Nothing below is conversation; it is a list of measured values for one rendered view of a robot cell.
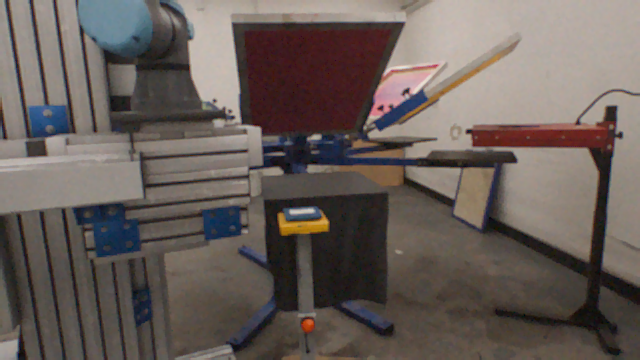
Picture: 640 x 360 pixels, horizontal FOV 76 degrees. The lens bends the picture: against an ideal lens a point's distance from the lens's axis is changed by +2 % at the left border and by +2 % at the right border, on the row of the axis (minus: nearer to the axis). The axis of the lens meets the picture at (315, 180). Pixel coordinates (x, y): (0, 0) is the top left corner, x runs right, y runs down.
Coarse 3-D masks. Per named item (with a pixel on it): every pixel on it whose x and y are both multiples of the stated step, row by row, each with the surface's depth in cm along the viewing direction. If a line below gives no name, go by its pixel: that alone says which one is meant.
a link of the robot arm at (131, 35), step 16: (80, 0) 69; (96, 0) 69; (112, 0) 68; (128, 0) 68; (144, 0) 72; (80, 16) 70; (96, 16) 69; (112, 16) 69; (128, 16) 69; (144, 16) 70; (160, 16) 76; (96, 32) 70; (112, 32) 70; (128, 32) 70; (144, 32) 71; (160, 32) 77; (112, 48) 71; (128, 48) 72; (144, 48) 74; (160, 48) 80
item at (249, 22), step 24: (240, 24) 130; (264, 24) 131; (288, 24) 132; (312, 24) 134; (336, 24) 135; (360, 24) 136; (384, 24) 137; (240, 48) 141; (240, 72) 153; (360, 120) 198
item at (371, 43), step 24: (336, 48) 146; (360, 48) 147; (384, 48) 149; (336, 72) 159; (360, 72) 161; (312, 96) 173; (336, 96) 175; (360, 96) 177; (312, 120) 193; (336, 120) 195
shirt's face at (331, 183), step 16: (272, 176) 181; (288, 176) 179; (304, 176) 178; (320, 176) 177; (336, 176) 175; (352, 176) 174; (272, 192) 147; (288, 192) 146; (304, 192) 146; (320, 192) 145; (336, 192) 144; (352, 192) 143; (368, 192) 143
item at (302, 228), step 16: (288, 224) 106; (304, 224) 106; (320, 224) 107; (304, 240) 112; (304, 256) 112; (304, 272) 113; (304, 288) 114; (304, 304) 115; (304, 336) 117; (304, 352) 118
